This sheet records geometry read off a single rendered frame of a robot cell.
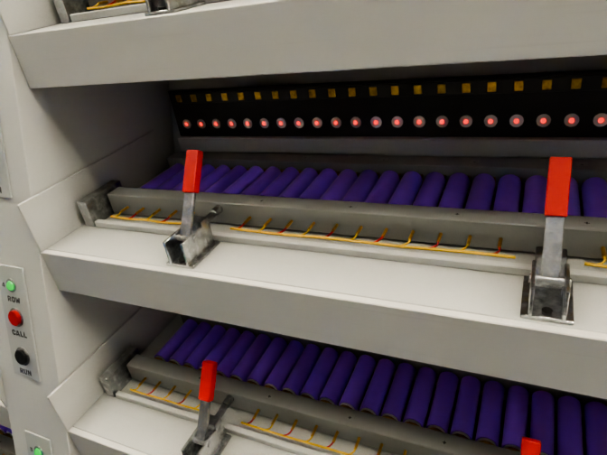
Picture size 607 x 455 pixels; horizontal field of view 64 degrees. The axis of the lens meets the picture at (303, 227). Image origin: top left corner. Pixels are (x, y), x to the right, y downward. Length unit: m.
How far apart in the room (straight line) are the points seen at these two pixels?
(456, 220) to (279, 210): 0.14
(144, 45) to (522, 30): 0.26
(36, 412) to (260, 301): 0.33
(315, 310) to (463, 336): 0.10
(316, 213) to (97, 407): 0.33
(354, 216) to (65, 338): 0.32
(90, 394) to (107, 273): 0.17
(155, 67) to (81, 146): 0.17
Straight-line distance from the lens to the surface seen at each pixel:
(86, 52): 0.44
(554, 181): 0.32
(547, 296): 0.33
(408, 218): 0.37
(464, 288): 0.34
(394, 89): 0.46
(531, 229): 0.36
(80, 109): 0.54
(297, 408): 0.48
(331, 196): 0.42
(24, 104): 0.51
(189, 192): 0.41
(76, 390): 0.58
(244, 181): 0.48
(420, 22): 0.30
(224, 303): 0.39
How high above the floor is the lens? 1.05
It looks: 13 degrees down
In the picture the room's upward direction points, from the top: 1 degrees counter-clockwise
